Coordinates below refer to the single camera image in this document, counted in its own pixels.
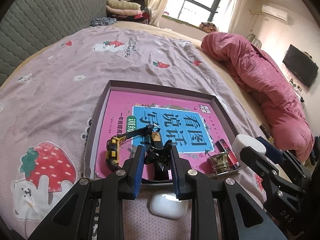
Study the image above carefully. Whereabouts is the window with dark frame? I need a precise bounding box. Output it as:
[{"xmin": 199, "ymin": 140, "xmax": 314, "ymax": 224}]
[{"xmin": 163, "ymin": 0, "xmax": 229, "ymax": 27}]

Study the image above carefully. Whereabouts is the red lipstick box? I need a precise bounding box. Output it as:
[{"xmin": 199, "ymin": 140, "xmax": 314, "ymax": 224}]
[{"xmin": 215, "ymin": 139, "xmax": 240, "ymax": 170}]

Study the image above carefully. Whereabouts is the stack of folded blankets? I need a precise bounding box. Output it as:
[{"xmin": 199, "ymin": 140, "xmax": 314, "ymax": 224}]
[{"xmin": 106, "ymin": 0, "xmax": 151, "ymax": 24}]

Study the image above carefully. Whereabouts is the white earbuds case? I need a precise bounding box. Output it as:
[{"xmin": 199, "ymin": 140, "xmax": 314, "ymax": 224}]
[{"xmin": 149, "ymin": 190, "xmax": 189, "ymax": 220}]

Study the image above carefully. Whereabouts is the yellow black wrist watch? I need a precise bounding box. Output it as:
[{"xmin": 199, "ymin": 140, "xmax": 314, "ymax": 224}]
[{"xmin": 106, "ymin": 124, "xmax": 161, "ymax": 172}]

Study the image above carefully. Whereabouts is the round white jar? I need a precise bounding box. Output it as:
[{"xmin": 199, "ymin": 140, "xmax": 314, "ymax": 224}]
[{"xmin": 232, "ymin": 134, "xmax": 266, "ymax": 159}]

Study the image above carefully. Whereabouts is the grey quilted headboard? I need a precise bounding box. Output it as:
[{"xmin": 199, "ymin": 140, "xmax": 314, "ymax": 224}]
[{"xmin": 1, "ymin": 0, "xmax": 107, "ymax": 83}]

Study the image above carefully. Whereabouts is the pink quilted duvet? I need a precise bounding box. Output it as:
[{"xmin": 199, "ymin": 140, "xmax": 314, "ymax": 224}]
[{"xmin": 201, "ymin": 32, "xmax": 315, "ymax": 163}]

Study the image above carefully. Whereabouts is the pink Chinese workbook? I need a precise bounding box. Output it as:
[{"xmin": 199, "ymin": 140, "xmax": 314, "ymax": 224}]
[{"xmin": 95, "ymin": 90, "xmax": 236, "ymax": 178}]

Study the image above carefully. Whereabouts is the white air conditioner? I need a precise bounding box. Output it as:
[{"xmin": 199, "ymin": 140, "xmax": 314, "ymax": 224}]
[{"xmin": 261, "ymin": 5, "xmax": 288, "ymax": 22}]

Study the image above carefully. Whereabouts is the black hair clip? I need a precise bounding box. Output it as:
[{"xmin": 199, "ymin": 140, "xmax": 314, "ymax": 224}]
[{"xmin": 144, "ymin": 140, "xmax": 172, "ymax": 170}]

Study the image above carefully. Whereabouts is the wall mounted black television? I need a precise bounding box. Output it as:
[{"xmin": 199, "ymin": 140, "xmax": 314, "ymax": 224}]
[{"xmin": 283, "ymin": 44, "xmax": 319, "ymax": 88}]

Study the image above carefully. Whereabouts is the purple cardboard box tray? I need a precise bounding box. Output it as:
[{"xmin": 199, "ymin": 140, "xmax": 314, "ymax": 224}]
[{"xmin": 84, "ymin": 80, "xmax": 238, "ymax": 179}]

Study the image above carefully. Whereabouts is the strawberry print bed sheet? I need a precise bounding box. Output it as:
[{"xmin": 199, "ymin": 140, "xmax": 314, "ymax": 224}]
[{"xmin": 1, "ymin": 25, "xmax": 266, "ymax": 239}]

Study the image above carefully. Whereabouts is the brown patterned bag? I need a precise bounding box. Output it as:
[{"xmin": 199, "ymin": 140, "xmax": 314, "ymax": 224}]
[{"xmin": 199, "ymin": 22, "xmax": 218, "ymax": 34}]

